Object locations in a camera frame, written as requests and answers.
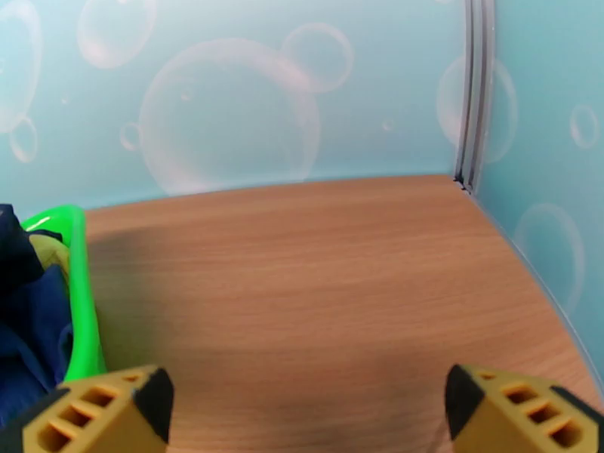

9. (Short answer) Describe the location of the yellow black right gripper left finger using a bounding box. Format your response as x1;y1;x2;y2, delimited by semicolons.
0;365;174;453

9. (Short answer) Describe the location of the yellow garment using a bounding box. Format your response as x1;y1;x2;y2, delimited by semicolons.
29;234;72;278

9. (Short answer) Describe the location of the green plastic basket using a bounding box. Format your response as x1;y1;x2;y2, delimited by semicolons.
20;205;108;383

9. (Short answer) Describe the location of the aluminium frame post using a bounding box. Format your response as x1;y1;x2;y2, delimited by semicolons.
454;0;497;193

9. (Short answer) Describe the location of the royal blue garment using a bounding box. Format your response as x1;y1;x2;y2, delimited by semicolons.
0;265;74;427

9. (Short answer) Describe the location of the dark navy garment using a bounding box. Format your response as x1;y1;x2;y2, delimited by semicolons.
0;203;63;297

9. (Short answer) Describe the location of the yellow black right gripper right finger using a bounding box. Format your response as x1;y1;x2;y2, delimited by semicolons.
445;363;604;453

